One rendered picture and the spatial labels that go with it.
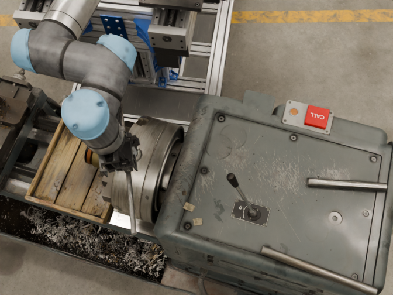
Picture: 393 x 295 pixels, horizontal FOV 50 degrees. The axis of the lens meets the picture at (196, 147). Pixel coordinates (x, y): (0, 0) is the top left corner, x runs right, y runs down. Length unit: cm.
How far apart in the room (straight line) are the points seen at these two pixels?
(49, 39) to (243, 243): 65
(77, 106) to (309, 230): 67
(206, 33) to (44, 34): 190
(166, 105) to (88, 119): 171
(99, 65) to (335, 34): 240
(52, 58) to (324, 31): 241
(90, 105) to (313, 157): 67
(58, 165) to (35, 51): 86
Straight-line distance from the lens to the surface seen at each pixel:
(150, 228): 149
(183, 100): 240
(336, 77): 283
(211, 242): 107
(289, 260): 107
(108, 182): 129
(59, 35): 82
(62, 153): 162
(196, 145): 115
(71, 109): 71
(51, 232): 191
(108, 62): 75
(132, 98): 244
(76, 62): 77
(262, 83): 271
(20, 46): 82
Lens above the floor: 232
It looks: 68 degrees down
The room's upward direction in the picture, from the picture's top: 4 degrees counter-clockwise
